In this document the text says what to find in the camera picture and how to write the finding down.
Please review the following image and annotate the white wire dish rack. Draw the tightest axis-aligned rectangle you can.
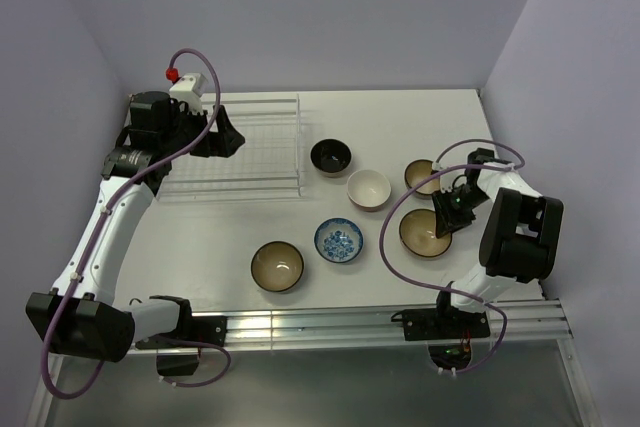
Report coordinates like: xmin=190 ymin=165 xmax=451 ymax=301
xmin=158 ymin=93 xmax=302 ymax=203

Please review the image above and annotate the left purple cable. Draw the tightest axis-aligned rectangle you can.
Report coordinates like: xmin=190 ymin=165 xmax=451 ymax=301
xmin=41 ymin=48 xmax=233 ymax=400

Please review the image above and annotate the black glazed bowl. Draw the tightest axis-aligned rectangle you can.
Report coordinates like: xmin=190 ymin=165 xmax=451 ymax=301
xmin=310 ymin=138 xmax=352 ymax=178

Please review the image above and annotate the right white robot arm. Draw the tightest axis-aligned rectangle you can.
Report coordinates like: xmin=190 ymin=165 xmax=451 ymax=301
xmin=432 ymin=148 xmax=564 ymax=337

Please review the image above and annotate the small tan bowl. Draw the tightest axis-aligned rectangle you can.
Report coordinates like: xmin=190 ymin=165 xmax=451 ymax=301
xmin=404 ymin=159 xmax=441 ymax=199

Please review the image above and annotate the white bowl red outside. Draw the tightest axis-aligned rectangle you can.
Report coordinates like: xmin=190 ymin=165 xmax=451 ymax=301
xmin=346 ymin=169 xmax=392 ymax=211

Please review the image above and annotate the tan bowl speckled outside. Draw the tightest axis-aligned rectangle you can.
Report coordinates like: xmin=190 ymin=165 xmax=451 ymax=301
xmin=399 ymin=209 xmax=453 ymax=259

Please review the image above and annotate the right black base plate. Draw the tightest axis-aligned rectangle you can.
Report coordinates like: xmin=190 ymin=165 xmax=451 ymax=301
xmin=391 ymin=308 xmax=491 ymax=341

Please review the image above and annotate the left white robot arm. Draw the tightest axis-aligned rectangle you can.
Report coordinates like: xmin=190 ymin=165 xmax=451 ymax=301
xmin=26 ymin=91 xmax=245 ymax=362

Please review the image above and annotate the aluminium rail frame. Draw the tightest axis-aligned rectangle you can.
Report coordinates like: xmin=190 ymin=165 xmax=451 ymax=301
xmin=29 ymin=89 xmax=601 ymax=427

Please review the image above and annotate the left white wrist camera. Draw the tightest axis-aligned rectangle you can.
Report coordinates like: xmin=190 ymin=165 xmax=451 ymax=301
xmin=169 ymin=73 xmax=208 ymax=114

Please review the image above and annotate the blue white patterned bowl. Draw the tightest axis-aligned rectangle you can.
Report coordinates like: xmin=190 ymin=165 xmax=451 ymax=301
xmin=313 ymin=217 xmax=364 ymax=264

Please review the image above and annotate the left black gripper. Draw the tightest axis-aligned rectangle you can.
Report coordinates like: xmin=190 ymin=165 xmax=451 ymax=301
xmin=161 ymin=103 xmax=245 ymax=159

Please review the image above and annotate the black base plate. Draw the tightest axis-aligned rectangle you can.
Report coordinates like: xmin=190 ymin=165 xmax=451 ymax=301
xmin=391 ymin=308 xmax=491 ymax=341
xmin=135 ymin=315 xmax=228 ymax=350

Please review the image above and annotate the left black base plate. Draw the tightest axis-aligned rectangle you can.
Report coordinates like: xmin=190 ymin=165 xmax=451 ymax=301
xmin=135 ymin=315 xmax=228 ymax=350

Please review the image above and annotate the tan bowl dark rim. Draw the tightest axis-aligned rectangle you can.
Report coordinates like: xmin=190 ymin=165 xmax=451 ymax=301
xmin=250 ymin=241 xmax=305 ymax=293

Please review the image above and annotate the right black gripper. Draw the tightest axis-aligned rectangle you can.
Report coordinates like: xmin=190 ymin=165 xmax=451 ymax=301
xmin=431 ymin=184 xmax=490 ymax=238

